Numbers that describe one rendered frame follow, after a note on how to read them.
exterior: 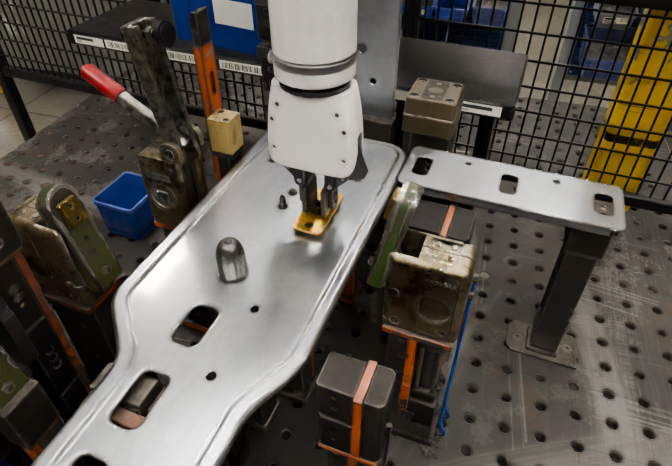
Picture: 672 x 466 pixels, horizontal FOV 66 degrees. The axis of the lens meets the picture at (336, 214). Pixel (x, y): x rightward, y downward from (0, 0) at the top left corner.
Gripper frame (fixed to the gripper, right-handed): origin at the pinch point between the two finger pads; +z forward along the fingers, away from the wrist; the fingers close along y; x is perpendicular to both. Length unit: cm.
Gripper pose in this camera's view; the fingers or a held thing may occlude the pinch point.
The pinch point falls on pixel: (318, 195)
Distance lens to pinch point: 63.3
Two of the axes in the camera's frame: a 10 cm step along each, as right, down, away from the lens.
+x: 3.6, -6.0, 7.1
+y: 9.3, 2.3, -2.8
